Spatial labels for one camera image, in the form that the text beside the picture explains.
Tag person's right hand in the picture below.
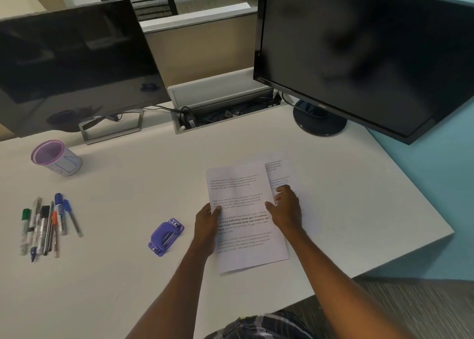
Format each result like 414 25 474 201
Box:
265 185 305 239

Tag person's left hand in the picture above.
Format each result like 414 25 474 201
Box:
193 203 223 253

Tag single printed paper sheet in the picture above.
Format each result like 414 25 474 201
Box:
237 151 303 239

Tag purple hole punch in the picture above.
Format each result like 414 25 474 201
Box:
148 217 185 256

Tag stack of printed papers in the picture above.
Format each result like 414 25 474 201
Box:
205 161 290 275

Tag blue pen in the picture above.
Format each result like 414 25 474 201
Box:
63 199 83 238

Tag blue cap marker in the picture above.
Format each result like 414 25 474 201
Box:
54 193 69 236

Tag orange pen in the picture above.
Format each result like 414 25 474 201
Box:
51 211 61 258

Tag dark pencil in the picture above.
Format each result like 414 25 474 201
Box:
48 211 57 256

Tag black cap marker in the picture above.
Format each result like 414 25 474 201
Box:
36 205 51 255

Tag white marker red label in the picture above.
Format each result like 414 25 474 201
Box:
28 197 42 239

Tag slim blue tip marker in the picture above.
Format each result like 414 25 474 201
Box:
30 223 41 263

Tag green cap marker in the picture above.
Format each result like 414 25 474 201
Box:
19 208 33 256

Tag person's right forearm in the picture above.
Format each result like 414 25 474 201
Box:
285 226 415 339

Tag person's left forearm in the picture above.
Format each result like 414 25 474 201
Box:
125 242 215 339

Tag white desk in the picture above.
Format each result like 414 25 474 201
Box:
0 99 455 339

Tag plaid shorts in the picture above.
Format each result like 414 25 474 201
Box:
203 311 316 339

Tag purple rimmed white pen cup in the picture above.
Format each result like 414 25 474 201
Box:
31 139 83 177

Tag black monitor round base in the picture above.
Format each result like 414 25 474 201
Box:
253 0 474 146

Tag beige cubicle partition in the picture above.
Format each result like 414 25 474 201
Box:
139 2 260 89

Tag black monitor silver stand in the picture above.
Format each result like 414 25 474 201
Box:
0 0 171 146

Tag white cable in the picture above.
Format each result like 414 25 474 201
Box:
272 88 297 106

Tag black cable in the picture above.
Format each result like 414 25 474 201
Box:
142 104 197 128

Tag grey cable tray box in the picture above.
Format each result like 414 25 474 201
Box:
166 67 288 135

